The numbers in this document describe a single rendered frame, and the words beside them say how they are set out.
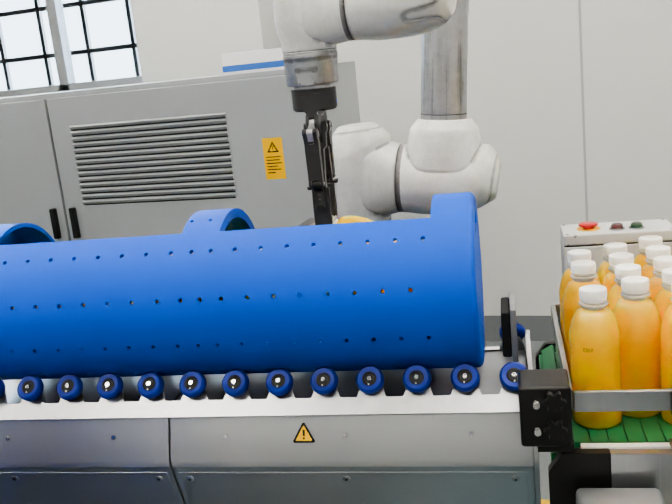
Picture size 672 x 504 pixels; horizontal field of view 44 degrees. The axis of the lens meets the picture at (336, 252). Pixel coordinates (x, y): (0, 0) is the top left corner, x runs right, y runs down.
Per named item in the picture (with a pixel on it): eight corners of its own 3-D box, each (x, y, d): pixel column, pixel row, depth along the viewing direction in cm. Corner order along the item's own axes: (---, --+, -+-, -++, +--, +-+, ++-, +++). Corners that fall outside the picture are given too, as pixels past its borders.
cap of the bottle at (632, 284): (643, 295, 120) (642, 283, 120) (616, 292, 123) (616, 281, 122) (653, 288, 123) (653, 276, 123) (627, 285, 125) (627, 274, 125)
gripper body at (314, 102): (297, 87, 144) (302, 140, 146) (285, 90, 136) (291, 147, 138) (339, 83, 142) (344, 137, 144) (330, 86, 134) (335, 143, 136)
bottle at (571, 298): (613, 376, 140) (609, 266, 136) (606, 392, 134) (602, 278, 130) (569, 372, 143) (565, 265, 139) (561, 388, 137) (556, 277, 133)
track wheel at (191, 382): (185, 371, 141) (180, 368, 140) (209, 373, 140) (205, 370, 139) (179, 397, 140) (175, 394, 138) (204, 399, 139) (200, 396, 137)
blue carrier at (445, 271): (54, 341, 172) (23, 207, 163) (485, 326, 154) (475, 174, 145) (-28, 408, 145) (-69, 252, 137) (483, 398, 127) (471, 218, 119)
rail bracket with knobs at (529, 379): (520, 428, 125) (516, 363, 123) (570, 427, 124) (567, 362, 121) (522, 460, 116) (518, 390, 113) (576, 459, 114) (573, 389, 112)
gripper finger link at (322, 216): (329, 186, 141) (328, 187, 140) (333, 227, 142) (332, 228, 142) (312, 188, 141) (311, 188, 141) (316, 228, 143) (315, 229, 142)
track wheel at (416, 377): (405, 365, 134) (403, 361, 132) (433, 367, 133) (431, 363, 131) (402, 393, 132) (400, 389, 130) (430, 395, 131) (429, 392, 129)
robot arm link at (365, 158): (333, 210, 203) (330, 119, 197) (407, 211, 199) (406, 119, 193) (315, 225, 188) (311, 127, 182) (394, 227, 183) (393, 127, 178)
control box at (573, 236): (561, 273, 168) (559, 223, 165) (667, 268, 163) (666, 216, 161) (565, 287, 158) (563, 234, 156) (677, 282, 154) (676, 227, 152)
